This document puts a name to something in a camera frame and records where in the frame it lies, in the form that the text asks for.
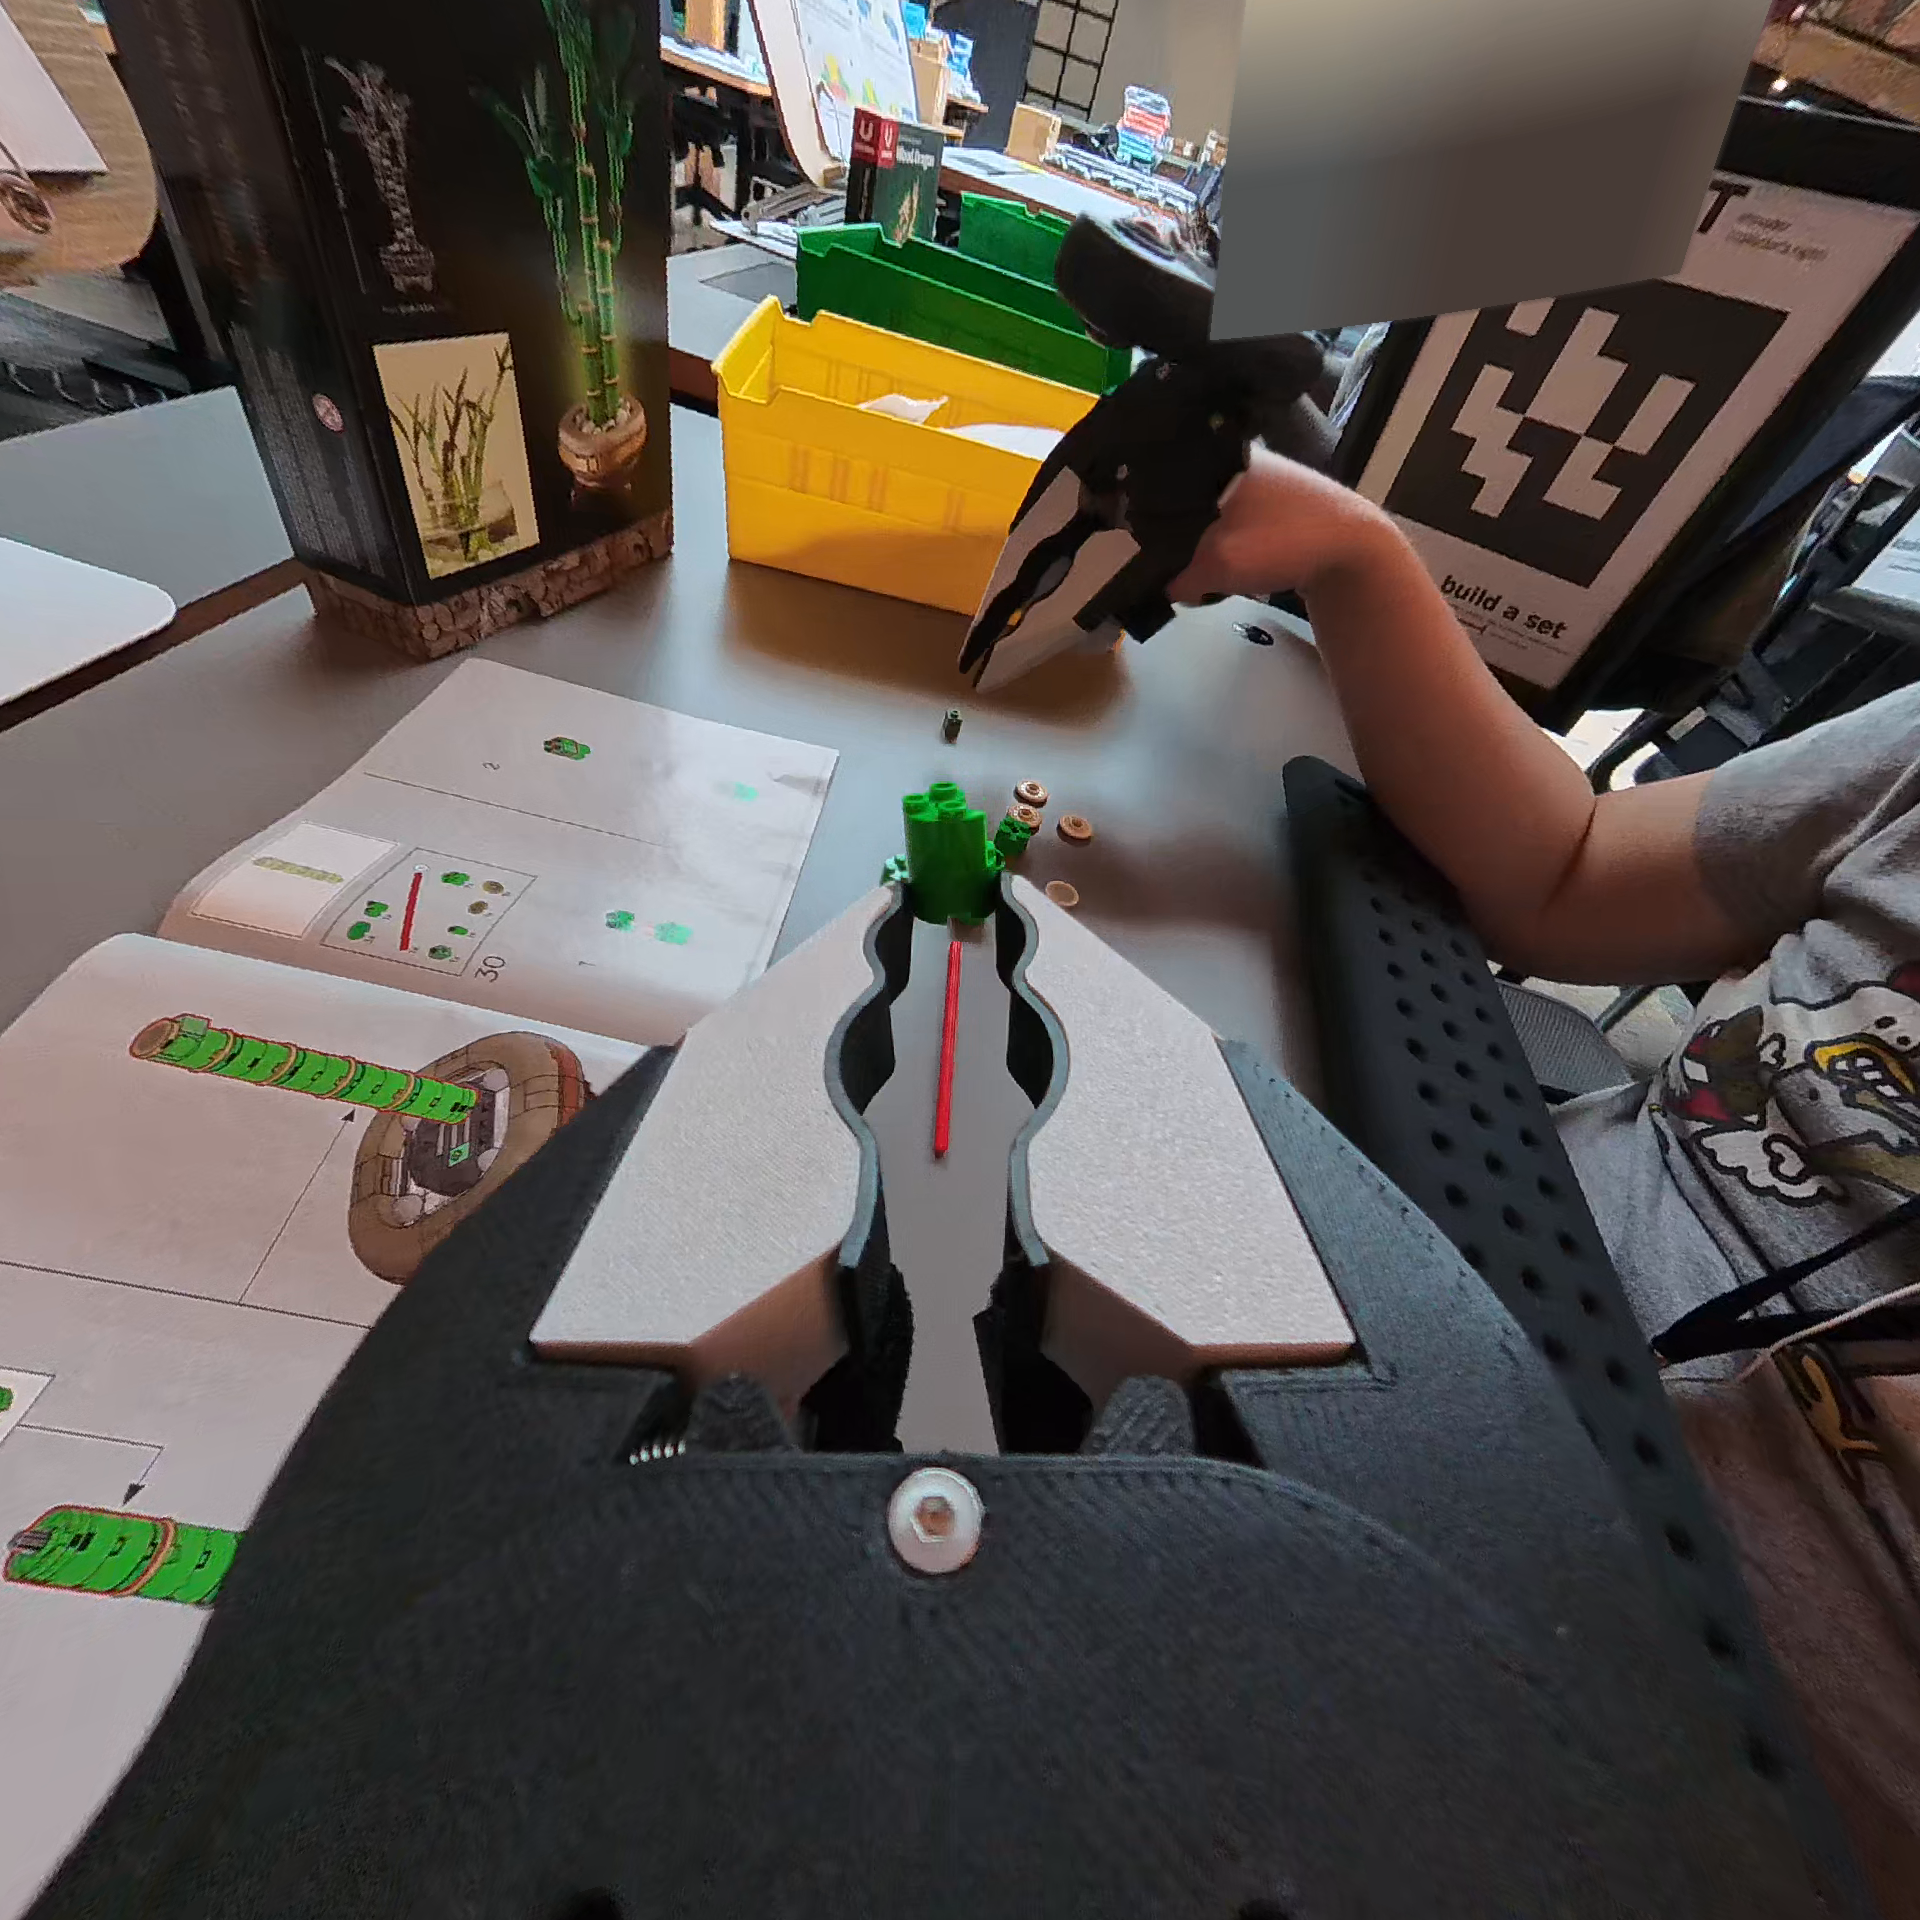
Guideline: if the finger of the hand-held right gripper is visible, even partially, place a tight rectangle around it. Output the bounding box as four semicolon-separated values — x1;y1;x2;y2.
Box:
972;525;1153;697
958;468;1087;679

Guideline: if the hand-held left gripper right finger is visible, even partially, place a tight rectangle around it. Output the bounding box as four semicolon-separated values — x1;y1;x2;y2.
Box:
983;873;1361;1453

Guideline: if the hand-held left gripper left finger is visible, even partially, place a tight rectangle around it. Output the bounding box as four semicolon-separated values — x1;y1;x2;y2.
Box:
526;882;913;1453

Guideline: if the cluster of green round bricks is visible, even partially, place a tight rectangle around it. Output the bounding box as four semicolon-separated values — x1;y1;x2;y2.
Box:
875;808;1042;890

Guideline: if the green toy brick stack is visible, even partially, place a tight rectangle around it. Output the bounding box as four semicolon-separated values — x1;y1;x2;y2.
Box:
900;781;1003;924

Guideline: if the person's right forearm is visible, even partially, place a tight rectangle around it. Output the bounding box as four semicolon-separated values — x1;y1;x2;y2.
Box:
1169;447;1748;983

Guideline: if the yellow plastic bin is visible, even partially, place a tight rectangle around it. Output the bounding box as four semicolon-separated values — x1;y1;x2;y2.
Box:
710;295;1105;617

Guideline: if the red toy rod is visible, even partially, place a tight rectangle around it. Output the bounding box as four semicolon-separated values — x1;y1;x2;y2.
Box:
930;938;963;1161

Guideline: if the green plastic bin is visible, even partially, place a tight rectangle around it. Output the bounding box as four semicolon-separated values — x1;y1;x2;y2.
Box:
795;193;1134;394

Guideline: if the black perforated chair back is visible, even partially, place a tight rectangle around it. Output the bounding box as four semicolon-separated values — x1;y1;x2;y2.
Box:
1282;754;1861;1920

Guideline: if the small green product box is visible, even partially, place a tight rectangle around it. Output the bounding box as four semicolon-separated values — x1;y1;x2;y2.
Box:
845;109;947;245

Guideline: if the black framed marker sign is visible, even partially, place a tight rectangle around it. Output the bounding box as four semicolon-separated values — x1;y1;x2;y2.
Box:
1326;90;1920;733

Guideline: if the building instruction booklet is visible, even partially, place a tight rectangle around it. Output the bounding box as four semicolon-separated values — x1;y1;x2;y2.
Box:
0;656;843;1908

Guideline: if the grey printed t-shirt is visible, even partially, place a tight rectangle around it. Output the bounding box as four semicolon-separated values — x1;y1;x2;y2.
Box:
1551;682;1920;1920

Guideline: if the black toy set box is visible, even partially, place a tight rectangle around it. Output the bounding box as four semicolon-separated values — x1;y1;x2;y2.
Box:
104;0;678;663

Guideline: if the white document stand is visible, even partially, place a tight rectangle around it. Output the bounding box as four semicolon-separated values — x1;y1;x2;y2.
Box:
0;0;180;707

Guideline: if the black lanyard strap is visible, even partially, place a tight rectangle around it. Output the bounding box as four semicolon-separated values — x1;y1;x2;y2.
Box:
1655;1196;1920;1363

